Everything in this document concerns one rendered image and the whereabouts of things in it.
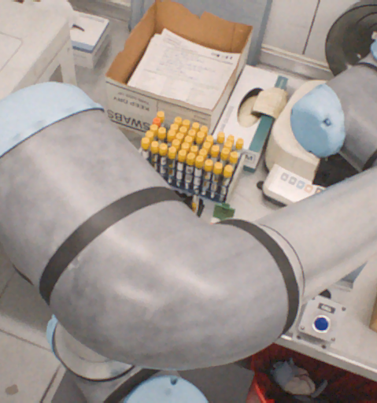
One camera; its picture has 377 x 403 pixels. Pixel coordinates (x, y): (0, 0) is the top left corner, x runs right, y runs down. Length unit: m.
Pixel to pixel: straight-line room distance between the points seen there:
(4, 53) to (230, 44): 0.57
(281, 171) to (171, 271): 0.89
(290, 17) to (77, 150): 1.08
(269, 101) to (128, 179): 0.94
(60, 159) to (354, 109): 0.39
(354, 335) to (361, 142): 0.55
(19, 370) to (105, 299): 1.68
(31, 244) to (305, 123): 0.40
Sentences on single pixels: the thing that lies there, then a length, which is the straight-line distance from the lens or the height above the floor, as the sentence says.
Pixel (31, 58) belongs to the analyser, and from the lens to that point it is 1.06.
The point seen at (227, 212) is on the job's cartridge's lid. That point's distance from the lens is 1.09.
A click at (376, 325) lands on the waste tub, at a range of 1.14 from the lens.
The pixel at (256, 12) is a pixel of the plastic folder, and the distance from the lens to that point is 1.40.
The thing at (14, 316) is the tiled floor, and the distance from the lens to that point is 2.09.
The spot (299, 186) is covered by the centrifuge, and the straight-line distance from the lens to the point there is 1.22.
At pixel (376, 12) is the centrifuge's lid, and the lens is 1.32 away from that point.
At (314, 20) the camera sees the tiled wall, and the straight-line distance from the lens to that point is 1.41.
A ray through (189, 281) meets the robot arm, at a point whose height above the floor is 1.57.
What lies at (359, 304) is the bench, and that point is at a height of 0.88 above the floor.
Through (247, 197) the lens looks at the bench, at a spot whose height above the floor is 0.88.
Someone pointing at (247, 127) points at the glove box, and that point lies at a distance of 1.29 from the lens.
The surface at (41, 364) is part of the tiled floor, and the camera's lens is 2.01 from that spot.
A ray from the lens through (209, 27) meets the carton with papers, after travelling 1.41.
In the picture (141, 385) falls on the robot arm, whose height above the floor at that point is 1.18.
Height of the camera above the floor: 1.89
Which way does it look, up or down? 56 degrees down
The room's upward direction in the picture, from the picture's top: 7 degrees clockwise
